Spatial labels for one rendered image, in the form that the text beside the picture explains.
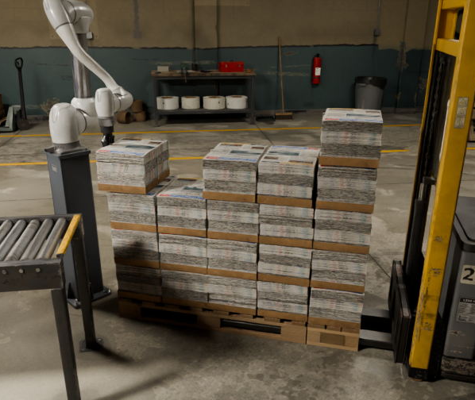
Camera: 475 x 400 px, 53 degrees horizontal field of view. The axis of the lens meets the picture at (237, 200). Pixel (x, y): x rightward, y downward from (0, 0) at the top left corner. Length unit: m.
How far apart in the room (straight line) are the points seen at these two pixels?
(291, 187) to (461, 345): 1.14
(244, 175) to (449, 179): 0.97
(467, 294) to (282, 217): 0.95
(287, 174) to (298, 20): 7.21
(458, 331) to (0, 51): 8.55
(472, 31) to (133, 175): 1.74
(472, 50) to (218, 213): 1.41
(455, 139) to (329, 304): 1.11
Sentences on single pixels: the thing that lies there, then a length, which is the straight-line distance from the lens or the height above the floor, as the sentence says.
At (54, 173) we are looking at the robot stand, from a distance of 3.09.
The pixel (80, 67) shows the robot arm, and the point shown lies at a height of 1.47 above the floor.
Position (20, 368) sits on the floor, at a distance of 2.92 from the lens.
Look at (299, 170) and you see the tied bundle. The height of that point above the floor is 1.03.
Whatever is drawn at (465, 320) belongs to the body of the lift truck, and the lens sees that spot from 2.61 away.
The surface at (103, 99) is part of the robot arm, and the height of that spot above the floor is 1.32.
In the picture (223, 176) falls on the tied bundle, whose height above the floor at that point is 0.97.
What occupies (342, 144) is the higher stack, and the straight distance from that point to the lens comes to 2.37.
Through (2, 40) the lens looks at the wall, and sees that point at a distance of 9.60.
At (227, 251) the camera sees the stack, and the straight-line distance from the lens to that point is 2.65.
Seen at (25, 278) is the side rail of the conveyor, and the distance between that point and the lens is 2.17.
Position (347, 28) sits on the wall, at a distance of 9.78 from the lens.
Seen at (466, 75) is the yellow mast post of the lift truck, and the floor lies 1.53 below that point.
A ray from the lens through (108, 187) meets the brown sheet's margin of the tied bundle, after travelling 2.76.
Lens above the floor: 1.73
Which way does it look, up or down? 20 degrees down
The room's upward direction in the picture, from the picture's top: straight up
